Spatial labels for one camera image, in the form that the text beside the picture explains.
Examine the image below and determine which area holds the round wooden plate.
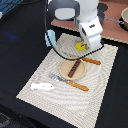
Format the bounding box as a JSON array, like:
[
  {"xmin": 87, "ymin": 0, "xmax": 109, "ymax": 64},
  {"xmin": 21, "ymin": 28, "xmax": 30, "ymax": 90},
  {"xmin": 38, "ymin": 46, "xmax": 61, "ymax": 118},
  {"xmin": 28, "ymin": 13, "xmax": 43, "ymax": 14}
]
[{"xmin": 59, "ymin": 57, "xmax": 86, "ymax": 80}]

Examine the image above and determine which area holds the beige woven placemat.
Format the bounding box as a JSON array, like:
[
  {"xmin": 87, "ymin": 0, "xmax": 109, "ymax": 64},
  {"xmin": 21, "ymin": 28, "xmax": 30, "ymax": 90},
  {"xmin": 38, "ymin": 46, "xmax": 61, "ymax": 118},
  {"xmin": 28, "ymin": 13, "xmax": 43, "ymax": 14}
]
[{"xmin": 15, "ymin": 32, "xmax": 119, "ymax": 128}]

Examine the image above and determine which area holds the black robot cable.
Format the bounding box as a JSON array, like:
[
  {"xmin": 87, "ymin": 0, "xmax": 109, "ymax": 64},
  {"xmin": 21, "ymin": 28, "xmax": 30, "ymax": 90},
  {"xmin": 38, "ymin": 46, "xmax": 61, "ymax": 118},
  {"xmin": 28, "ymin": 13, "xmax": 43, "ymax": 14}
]
[{"xmin": 43, "ymin": 0, "xmax": 105, "ymax": 61}]

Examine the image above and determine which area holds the light blue milk carton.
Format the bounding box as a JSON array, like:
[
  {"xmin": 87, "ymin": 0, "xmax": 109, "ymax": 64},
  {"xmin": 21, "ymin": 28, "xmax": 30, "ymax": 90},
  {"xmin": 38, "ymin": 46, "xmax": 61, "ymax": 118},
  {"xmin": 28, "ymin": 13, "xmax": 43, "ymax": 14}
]
[{"xmin": 45, "ymin": 29, "xmax": 56, "ymax": 47}]

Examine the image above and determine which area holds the fork with wooden handle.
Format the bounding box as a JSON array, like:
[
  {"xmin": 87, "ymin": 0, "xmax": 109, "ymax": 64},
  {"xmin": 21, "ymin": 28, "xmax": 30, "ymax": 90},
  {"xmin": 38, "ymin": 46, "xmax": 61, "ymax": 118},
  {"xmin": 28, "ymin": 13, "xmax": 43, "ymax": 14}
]
[{"xmin": 48, "ymin": 73, "xmax": 89, "ymax": 91}]

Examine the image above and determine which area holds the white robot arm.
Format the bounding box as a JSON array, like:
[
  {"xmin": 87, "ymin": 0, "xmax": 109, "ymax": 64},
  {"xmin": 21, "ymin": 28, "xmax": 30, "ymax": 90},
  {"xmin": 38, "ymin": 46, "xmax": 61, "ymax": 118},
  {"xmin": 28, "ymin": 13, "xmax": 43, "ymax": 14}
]
[{"xmin": 48, "ymin": 0, "xmax": 103, "ymax": 50}]

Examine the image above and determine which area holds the knife with wooden handle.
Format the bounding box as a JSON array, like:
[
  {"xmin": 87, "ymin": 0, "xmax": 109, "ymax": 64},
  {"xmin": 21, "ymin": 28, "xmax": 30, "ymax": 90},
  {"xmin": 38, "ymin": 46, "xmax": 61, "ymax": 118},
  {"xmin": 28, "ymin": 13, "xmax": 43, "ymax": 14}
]
[{"xmin": 62, "ymin": 52, "xmax": 101, "ymax": 65}]

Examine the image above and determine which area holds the brown stove board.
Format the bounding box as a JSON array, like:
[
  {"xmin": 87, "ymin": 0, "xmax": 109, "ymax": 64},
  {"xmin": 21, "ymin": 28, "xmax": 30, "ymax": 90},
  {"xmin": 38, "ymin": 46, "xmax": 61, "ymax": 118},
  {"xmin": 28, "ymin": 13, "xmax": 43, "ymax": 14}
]
[{"xmin": 51, "ymin": 0, "xmax": 128, "ymax": 43}]

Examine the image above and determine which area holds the yellow butter box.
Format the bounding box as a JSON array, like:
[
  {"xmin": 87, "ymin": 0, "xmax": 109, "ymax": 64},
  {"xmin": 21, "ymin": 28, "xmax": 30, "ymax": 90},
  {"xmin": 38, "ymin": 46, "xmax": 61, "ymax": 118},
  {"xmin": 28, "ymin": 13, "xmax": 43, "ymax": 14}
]
[{"xmin": 76, "ymin": 42, "xmax": 86, "ymax": 51}]

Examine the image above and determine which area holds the beige bowl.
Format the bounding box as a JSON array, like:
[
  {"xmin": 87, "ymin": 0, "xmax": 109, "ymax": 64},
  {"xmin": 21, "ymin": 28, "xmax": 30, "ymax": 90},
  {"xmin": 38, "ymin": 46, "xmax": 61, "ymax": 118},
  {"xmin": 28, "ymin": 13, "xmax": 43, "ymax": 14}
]
[{"xmin": 121, "ymin": 7, "xmax": 128, "ymax": 30}]

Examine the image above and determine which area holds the grey saucepan with handle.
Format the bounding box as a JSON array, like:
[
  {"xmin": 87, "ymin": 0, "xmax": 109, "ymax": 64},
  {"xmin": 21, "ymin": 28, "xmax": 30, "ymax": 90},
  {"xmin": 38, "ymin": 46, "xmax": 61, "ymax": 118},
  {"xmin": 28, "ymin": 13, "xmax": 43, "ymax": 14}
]
[{"xmin": 98, "ymin": 9, "xmax": 124, "ymax": 24}]

